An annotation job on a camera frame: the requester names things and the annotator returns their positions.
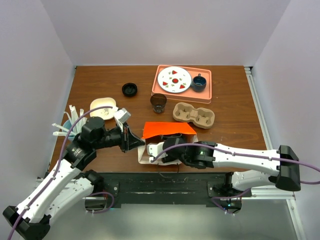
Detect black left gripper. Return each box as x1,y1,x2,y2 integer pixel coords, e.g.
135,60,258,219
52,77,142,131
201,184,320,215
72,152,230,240
93,121,145,153

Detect orange paper bag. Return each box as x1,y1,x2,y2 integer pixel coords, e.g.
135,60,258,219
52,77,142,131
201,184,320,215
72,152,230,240
137,121,199,179

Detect beige pulp cup carrier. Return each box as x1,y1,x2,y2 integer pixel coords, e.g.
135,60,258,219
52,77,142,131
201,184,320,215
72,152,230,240
172,102,215,129

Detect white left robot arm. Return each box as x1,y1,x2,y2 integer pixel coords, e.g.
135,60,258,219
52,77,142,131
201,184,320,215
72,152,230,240
3,117,145,240

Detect cream square bowl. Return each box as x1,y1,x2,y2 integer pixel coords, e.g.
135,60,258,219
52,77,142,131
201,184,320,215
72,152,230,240
89,97,118,121

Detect light blue straw cup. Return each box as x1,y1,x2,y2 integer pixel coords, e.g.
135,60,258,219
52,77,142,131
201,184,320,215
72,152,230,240
61,119,83,141

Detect white watermelon pattern plate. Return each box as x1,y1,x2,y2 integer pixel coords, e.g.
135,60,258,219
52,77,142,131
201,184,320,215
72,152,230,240
157,66,192,94

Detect pink serving tray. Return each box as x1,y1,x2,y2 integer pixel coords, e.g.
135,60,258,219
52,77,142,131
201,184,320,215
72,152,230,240
151,65,212,104

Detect dark blue ceramic mug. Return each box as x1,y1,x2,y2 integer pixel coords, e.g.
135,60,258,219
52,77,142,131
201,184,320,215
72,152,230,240
191,73,207,93

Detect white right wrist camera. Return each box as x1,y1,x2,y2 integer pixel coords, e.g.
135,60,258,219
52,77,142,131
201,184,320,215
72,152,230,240
146,142,168,163

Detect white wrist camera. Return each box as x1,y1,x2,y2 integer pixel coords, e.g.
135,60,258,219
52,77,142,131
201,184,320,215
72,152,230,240
113,108,131,131
146,142,168,163

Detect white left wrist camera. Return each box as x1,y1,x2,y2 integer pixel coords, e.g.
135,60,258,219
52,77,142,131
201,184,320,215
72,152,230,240
113,108,131,131

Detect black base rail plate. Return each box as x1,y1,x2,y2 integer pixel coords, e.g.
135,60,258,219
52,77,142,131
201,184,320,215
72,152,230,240
74,171,253,210

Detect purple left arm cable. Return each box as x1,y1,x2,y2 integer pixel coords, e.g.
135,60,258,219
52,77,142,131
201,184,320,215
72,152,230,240
6,105,118,240

